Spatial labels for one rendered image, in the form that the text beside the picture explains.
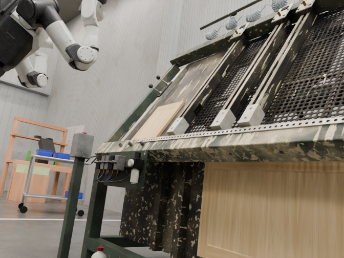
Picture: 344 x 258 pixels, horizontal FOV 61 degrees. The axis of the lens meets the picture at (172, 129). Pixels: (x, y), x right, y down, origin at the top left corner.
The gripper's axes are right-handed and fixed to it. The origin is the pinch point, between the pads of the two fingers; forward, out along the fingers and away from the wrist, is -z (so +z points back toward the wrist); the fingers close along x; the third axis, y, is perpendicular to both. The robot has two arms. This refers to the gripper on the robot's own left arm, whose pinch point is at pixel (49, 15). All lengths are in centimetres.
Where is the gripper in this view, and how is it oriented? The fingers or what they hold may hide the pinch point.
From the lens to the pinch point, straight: 221.1
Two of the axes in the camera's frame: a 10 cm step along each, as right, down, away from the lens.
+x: 9.8, -1.0, -1.5
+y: -1.8, -4.3, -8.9
